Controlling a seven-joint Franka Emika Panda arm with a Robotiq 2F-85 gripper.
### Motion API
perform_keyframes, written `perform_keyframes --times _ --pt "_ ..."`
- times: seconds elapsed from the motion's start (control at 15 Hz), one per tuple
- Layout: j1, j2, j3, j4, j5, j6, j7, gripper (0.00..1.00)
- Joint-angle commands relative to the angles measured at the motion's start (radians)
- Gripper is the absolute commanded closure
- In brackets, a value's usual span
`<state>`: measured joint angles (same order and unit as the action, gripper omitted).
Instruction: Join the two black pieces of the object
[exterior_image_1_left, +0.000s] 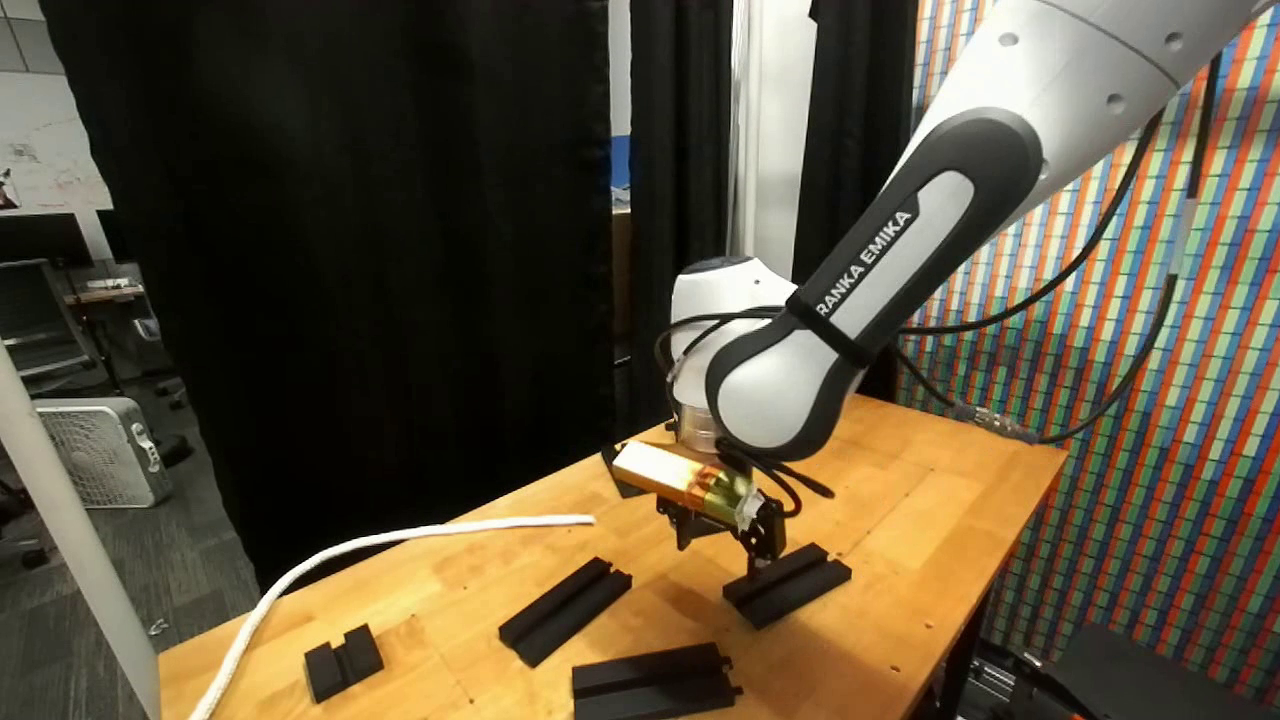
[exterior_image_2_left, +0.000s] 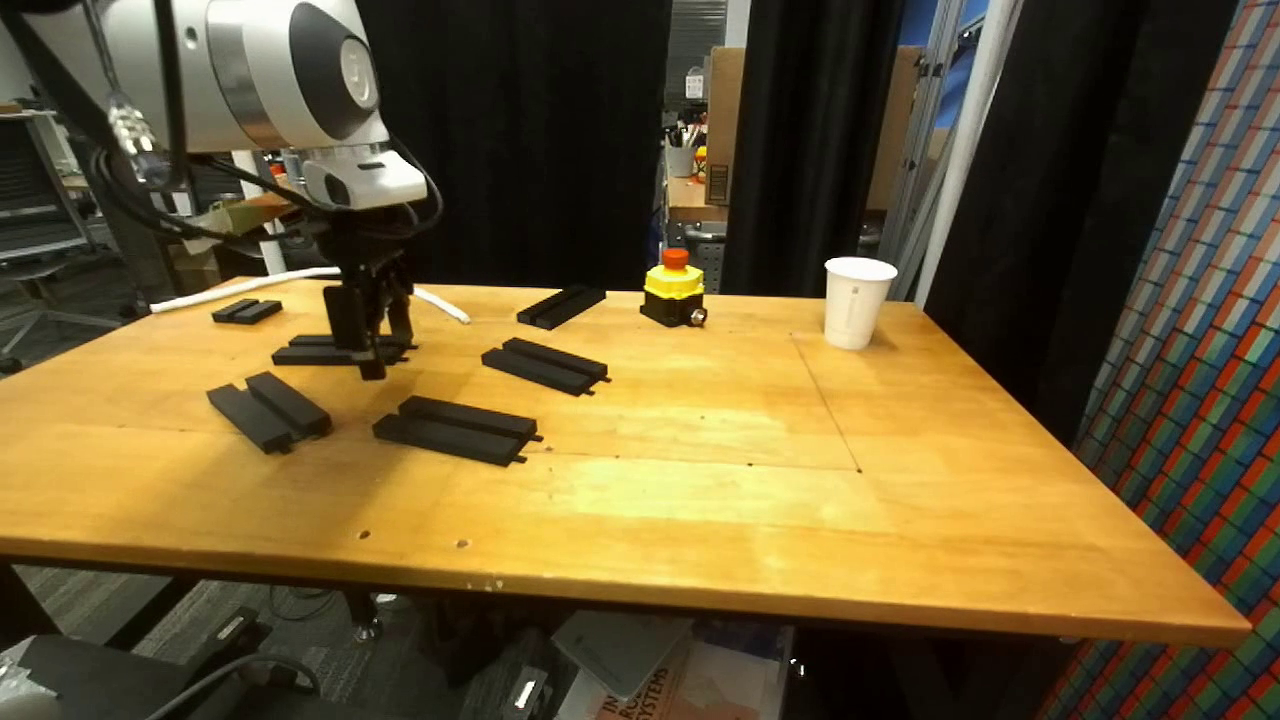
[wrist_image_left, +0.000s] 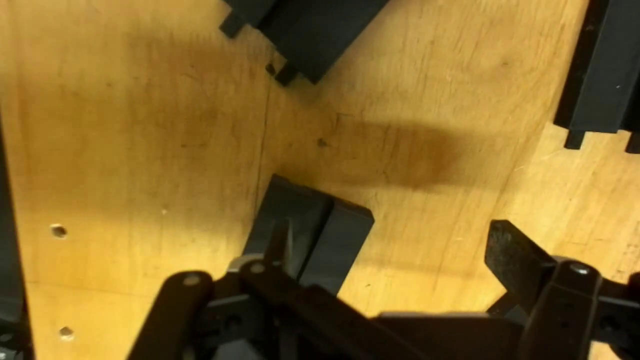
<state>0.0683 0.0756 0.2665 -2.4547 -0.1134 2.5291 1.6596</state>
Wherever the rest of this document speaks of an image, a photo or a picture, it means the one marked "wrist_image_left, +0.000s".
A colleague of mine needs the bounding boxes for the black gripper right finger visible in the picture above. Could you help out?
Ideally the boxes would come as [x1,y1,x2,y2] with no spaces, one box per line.
[483,219,640,360]

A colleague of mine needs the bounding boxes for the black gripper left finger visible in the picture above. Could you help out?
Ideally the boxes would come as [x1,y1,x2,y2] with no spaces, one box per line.
[126,222,306,360]

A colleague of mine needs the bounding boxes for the black grooved track piece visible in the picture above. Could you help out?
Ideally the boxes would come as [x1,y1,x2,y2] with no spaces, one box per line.
[219,0,393,89]
[240,175,376,299]
[552,0,640,157]

